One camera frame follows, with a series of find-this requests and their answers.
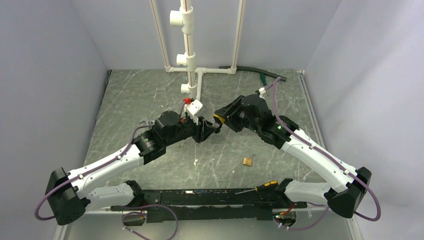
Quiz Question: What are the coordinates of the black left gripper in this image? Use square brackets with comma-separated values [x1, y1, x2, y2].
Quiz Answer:
[164, 114, 217, 147]

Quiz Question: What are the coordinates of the yellow black padlock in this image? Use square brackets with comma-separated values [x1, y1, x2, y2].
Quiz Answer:
[213, 114, 225, 125]

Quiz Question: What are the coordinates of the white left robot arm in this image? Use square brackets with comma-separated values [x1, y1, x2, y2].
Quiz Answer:
[45, 111, 224, 226]

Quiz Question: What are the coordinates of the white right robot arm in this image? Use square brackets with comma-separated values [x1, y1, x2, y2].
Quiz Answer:
[213, 94, 372, 218]

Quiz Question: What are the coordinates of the brass padlock open shackle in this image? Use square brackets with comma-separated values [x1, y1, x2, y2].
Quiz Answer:
[242, 154, 258, 167]

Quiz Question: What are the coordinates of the yellow black screwdriver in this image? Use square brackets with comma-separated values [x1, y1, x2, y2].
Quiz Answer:
[235, 180, 279, 195]

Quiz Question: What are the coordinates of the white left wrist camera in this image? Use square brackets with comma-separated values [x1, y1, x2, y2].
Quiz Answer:
[183, 98, 204, 125]

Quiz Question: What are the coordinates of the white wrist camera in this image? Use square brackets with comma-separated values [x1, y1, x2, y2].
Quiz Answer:
[183, 98, 204, 125]
[256, 87, 267, 99]

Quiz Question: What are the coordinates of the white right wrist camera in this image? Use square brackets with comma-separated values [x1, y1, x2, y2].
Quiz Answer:
[256, 87, 267, 99]

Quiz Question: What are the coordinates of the black rubber hose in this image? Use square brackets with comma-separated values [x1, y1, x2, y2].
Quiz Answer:
[218, 65, 288, 82]

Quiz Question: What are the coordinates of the green handled screwdriver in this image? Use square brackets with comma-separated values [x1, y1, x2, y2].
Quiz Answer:
[259, 72, 267, 86]

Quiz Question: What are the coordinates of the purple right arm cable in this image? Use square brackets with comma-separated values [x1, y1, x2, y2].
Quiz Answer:
[264, 76, 382, 222]

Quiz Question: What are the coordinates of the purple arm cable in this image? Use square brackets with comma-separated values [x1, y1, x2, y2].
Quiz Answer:
[264, 76, 382, 222]
[34, 100, 188, 221]

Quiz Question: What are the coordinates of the red handled adjustable wrench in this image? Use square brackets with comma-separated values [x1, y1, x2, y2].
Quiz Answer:
[139, 117, 154, 127]

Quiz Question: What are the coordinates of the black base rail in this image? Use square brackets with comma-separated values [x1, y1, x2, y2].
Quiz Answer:
[110, 188, 308, 223]

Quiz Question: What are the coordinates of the white PVC pipe frame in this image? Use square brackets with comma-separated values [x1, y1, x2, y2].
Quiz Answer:
[149, 0, 245, 101]

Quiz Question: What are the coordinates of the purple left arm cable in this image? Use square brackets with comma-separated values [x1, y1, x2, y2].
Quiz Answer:
[34, 100, 188, 221]

